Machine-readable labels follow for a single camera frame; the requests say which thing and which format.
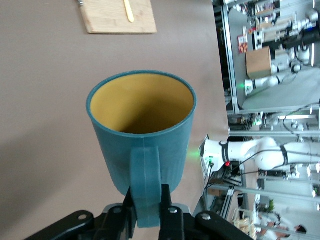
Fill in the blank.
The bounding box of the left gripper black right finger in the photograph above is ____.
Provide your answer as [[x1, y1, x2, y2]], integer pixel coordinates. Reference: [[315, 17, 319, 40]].
[[158, 183, 253, 240]]

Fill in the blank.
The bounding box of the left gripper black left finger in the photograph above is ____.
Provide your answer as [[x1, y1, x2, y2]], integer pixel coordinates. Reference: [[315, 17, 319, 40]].
[[23, 186, 138, 240]]

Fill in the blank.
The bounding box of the teal cup yellow inside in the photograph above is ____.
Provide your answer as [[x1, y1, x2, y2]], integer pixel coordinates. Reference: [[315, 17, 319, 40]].
[[86, 69, 198, 230]]

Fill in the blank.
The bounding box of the grey background workbench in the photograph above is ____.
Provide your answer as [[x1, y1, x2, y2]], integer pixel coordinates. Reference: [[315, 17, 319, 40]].
[[221, 0, 320, 115]]

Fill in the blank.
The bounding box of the cardboard box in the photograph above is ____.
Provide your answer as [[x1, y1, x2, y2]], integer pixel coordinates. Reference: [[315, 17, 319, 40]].
[[245, 46, 273, 79]]

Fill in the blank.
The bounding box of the red poster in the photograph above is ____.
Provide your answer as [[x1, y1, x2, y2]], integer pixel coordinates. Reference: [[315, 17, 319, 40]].
[[237, 34, 249, 54]]

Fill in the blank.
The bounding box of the bamboo cutting board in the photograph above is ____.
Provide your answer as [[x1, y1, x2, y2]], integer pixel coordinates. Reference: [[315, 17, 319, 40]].
[[76, 0, 158, 35]]

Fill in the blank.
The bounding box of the yellow plastic fork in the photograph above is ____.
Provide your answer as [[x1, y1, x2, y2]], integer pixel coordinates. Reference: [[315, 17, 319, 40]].
[[123, 0, 135, 23]]

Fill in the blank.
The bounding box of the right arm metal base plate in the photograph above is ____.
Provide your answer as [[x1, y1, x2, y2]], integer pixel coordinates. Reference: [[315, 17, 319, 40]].
[[198, 134, 213, 183]]

